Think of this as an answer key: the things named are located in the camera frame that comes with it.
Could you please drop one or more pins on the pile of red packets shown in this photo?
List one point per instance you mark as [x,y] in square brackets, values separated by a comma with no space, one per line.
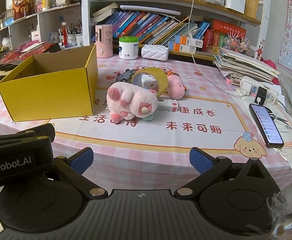
[43,48]

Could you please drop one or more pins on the white quilted pouch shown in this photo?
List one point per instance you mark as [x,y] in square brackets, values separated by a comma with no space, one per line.
[154,52]

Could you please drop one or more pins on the white plastic bag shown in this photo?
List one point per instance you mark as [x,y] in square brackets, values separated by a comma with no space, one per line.
[6,42]

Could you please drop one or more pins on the light blue box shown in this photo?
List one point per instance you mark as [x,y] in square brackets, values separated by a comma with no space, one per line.
[8,22]

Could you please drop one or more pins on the small pink plush toy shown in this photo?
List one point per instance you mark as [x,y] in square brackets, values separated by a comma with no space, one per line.
[176,86]

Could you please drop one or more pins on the yellow cardboard box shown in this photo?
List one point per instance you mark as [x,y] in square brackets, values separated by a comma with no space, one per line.
[51,92]

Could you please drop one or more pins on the large pink plush pig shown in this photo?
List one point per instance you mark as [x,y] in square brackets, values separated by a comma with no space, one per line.
[133,97]

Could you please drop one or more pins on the grey toy car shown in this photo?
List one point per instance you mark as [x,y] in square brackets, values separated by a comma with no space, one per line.
[124,76]

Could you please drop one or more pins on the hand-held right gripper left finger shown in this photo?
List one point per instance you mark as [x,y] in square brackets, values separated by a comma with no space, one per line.
[82,158]

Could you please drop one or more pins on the row of colourful books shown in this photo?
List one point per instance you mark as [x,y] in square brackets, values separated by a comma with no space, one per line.
[146,26]

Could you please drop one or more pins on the fortune god figure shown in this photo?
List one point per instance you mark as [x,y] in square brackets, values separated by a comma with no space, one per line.
[23,3]

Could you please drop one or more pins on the red tassel ornament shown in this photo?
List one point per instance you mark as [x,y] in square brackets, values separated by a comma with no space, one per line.
[65,33]

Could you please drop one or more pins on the orange white box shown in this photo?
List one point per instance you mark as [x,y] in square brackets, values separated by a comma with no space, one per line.
[188,40]
[181,48]

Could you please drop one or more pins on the white bottle yellow label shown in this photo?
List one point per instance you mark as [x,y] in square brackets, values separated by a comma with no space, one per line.
[46,2]

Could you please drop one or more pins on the white jar green lid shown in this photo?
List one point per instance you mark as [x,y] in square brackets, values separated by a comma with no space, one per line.
[128,48]

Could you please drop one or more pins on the red boxed book set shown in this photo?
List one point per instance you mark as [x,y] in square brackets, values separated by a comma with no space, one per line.
[226,33]

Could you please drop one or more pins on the long white tube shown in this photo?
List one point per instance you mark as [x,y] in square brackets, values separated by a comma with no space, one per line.
[151,9]

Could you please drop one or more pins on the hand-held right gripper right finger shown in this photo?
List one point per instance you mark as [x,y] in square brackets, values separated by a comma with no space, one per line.
[198,158]

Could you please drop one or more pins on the white power strip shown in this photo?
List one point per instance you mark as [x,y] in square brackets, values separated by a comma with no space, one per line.
[270,95]

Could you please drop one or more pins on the colourful bead ornament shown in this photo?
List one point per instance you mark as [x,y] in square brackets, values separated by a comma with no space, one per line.
[237,42]

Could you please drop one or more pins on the pink checked printed tablecloth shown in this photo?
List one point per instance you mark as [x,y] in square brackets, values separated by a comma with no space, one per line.
[161,140]

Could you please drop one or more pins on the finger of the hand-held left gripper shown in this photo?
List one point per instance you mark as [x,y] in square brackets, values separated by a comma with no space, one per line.
[31,140]

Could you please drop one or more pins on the white wooden bookshelf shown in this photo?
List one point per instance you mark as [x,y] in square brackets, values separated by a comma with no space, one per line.
[85,10]

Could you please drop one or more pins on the clear yellowish tape roll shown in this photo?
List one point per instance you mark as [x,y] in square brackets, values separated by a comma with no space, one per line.
[158,76]

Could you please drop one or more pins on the black smartphone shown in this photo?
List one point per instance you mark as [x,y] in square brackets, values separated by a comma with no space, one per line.
[265,125]

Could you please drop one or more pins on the white red small box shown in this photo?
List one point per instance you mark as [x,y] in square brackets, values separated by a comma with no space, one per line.
[36,36]

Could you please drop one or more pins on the mint green plastic case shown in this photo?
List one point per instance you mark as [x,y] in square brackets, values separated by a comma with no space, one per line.
[147,118]

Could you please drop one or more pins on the white pen organizer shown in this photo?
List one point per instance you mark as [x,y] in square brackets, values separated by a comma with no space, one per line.
[234,2]

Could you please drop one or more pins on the white shelf unit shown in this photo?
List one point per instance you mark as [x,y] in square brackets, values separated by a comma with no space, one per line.
[46,20]

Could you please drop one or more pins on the white booklet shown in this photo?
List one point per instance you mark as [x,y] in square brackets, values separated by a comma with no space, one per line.
[32,46]

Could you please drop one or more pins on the thick white paged book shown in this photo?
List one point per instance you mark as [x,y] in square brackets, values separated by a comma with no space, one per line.
[106,10]
[97,19]

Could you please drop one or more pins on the white charger cube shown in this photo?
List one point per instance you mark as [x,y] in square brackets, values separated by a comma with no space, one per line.
[148,82]

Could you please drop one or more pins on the stack of papers and booklets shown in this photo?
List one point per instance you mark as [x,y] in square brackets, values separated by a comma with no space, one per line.
[245,65]

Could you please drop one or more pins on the pink cylindrical appliance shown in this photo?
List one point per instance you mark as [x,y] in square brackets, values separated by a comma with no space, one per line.
[103,41]

